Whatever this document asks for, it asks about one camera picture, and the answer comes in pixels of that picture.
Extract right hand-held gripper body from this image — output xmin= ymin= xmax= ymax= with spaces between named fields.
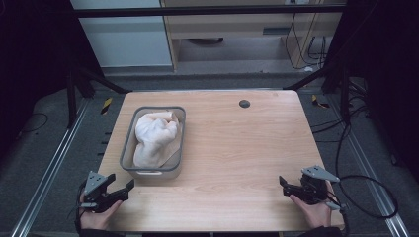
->
xmin=300 ymin=165 xmax=341 ymax=205

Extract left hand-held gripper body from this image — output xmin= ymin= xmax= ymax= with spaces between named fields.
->
xmin=80 ymin=171 xmax=117 ymax=213

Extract grey-rimmed plastic basket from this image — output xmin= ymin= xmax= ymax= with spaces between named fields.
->
xmin=119 ymin=106 xmax=187 ymax=181

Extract white cloth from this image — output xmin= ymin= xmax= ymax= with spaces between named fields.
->
xmin=132 ymin=111 xmax=183 ymax=169

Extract person's right hand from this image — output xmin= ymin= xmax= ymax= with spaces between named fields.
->
xmin=290 ymin=195 xmax=333 ymax=229

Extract person's left hand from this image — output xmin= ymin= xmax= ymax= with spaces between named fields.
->
xmin=79 ymin=197 xmax=124 ymax=231

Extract yellow black tape marker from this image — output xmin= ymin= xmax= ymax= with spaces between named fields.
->
xmin=310 ymin=94 xmax=330 ymax=110
xmin=100 ymin=97 xmax=114 ymax=116

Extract black metal stand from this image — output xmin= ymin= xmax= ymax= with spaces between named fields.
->
xmin=283 ymin=62 xmax=353 ymax=126
xmin=65 ymin=65 xmax=132 ymax=129

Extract white cabinet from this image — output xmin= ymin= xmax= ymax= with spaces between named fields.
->
xmin=69 ymin=0 xmax=174 ymax=68

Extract dark curtain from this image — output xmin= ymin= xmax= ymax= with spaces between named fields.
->
xmin=0 ymin=0 xmax=103 ymax=159
xmin=329 ymin=0 xmax=419 ymax=182

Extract light wooden desk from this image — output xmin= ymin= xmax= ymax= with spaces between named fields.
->
xmin=160 ymin=0 xmax=347 ymax=72

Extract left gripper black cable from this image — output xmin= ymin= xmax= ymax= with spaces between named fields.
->
xmin=74 ymin=182 xmax=87 ymax=234

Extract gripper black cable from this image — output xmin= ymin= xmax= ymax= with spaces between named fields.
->
xmin=74 ymin=182 xmax=87 ymax=234
xmin=329 ymin=194 xmax=351 ymax=237

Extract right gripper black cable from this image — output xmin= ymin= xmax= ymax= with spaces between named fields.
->
xmin=329 ymin=194 xmax=351 ymax=237

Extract looped black floor cable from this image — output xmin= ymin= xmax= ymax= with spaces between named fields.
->
xmin=335 ymin=122 xmax=399 ymax=220

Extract metal floor rail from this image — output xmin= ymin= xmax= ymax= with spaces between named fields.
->
xmin=9 ymin=98 xmax=91 ymax=237
xmin=329 ymin=95 xmax=413 ymax=237

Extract thin black floor cable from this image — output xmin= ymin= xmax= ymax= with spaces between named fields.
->
xmin=19 ymin=113 xmax=49 ymax=134

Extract black hanging desk cables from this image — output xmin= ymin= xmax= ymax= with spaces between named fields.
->
xmin=285 ymin=13 xmax=329 ymax=71

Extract black horizontal frame bar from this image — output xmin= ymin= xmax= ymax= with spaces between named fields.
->
xmin=70 ymin=4 xmax=347 ymax=19

